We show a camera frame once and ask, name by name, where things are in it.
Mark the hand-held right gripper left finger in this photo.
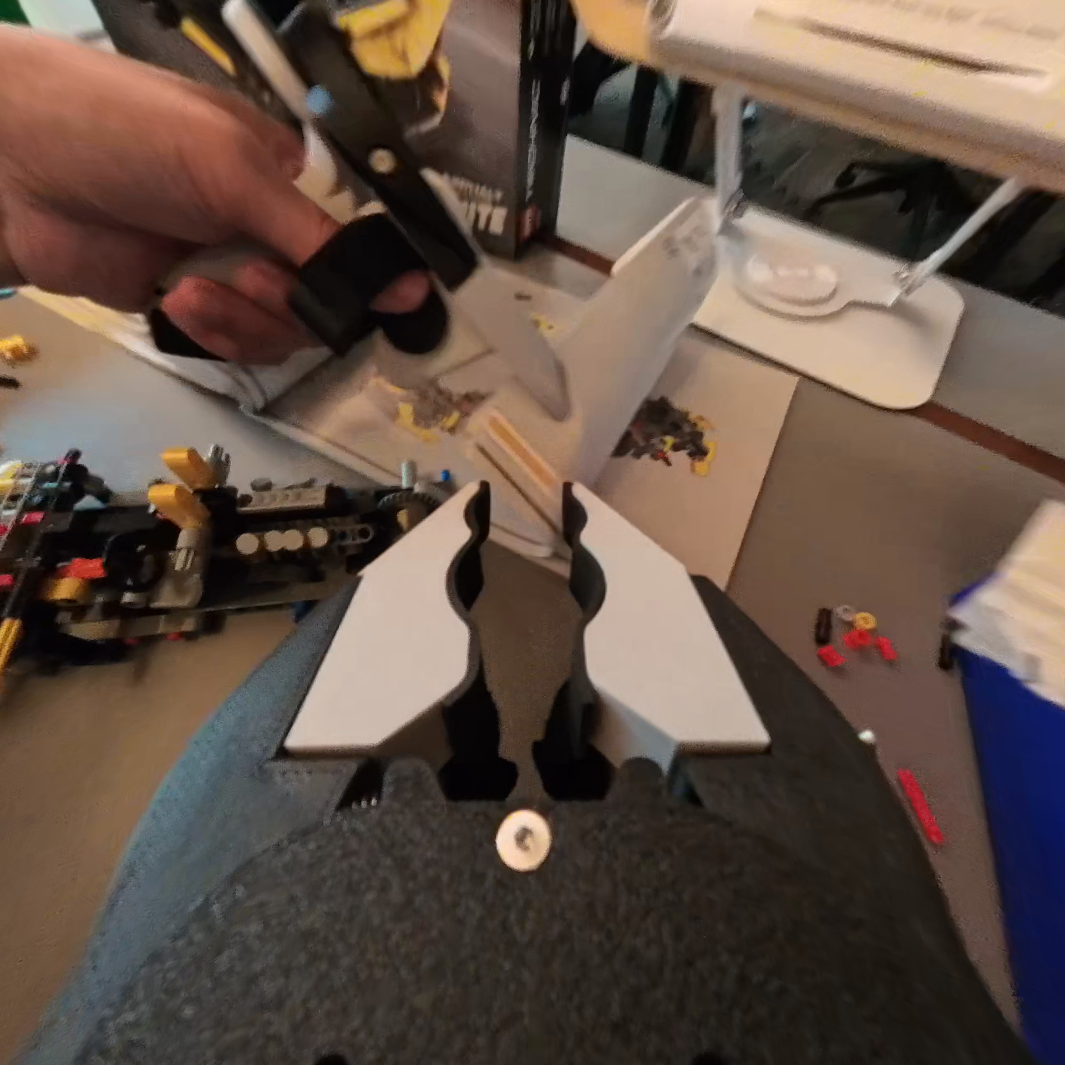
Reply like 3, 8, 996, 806
283, 480, 519, 802

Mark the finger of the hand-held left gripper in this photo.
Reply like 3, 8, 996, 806
464, 306, 572, 423
559, 198, 721, 487

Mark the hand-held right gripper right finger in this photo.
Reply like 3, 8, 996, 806
532, 481, 772, 802

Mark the lego car model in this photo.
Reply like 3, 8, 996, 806
0, 445, 467, 675

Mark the black lego beam yellow axle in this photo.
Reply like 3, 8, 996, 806
0, 449, 84, 696

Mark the printed lego set box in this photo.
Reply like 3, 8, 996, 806
92, 0, 577, 261

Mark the lego instruction booklet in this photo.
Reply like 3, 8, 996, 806
21, 250, 800, 587

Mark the cluster of mixed lego bushes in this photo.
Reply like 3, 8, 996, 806
814, 603, 900, 668

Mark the long red lego pin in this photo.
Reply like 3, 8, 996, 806
897, 768, 947, 847

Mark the person's left hand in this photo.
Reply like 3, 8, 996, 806
0, 25, 434, 363

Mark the white folding stand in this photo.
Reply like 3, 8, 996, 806
691, 92, 1033, 410

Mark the blue plastic bin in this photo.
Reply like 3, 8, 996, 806
949, 574, 1065, 1065

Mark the printed instruction sheet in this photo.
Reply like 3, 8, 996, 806
753, 0, 1065, 80

